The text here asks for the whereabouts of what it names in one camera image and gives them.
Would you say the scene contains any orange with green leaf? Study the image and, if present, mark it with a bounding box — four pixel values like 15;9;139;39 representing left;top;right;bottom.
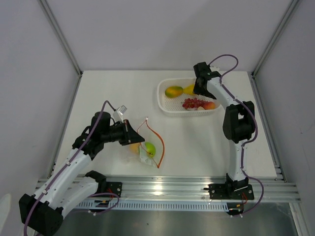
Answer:
129;143;140;154

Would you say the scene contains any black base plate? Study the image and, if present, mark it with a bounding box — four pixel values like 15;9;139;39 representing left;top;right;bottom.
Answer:
96;181;123;197
203;183;254;200

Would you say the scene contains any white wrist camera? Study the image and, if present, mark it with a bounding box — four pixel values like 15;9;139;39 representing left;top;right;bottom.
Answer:
210;66;220;72
113;105;127;122

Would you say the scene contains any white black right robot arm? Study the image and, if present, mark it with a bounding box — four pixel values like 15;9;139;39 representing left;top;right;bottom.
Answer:
193;62;257;200

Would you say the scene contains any aluminium mounting rail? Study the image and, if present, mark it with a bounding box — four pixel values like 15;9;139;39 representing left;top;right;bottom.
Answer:
34;174;301;203

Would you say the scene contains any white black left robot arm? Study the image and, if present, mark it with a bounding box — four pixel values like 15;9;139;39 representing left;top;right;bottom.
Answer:
19;112;145;236

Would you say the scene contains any white perforated plastic basket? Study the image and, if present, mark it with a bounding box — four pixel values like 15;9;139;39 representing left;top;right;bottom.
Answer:
157;78;221;117

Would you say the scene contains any white slotted cable duct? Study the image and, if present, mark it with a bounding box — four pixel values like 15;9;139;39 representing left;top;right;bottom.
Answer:
75;200;228;212

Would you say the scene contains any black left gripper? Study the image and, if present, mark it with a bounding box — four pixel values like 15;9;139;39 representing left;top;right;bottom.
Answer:
101;119;145;146

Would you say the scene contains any green yellow mango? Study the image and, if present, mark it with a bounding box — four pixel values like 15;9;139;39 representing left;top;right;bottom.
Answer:
164;86;183;98

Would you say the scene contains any yellow lemon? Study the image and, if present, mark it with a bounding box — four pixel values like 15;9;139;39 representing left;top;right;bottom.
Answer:
183;84;195;96

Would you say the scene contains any green apple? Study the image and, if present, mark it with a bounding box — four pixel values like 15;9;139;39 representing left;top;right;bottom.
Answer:
144;142;156;158

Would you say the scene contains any red orange peach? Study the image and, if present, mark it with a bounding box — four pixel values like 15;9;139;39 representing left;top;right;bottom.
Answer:
202;101;216;110

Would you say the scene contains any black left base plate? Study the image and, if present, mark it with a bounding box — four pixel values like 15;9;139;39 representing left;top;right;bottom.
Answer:
96;181;123;197

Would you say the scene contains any clear zip bag orange zipper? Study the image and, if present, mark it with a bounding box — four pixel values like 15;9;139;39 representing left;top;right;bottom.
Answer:
119;117;165;169

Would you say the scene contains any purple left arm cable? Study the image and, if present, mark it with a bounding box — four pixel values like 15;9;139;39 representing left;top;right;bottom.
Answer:
23;100;120;236

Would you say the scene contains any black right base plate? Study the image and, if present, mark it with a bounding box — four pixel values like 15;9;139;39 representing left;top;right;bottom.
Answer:
203;183;254;200

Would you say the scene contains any red grape bunch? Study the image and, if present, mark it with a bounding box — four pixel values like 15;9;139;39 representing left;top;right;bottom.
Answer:
182;98;206;110

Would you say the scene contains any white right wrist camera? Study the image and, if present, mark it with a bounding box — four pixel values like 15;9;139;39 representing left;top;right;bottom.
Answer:
210;66;220;72

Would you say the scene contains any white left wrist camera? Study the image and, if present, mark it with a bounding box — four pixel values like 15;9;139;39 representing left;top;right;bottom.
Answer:
113;105;127;122

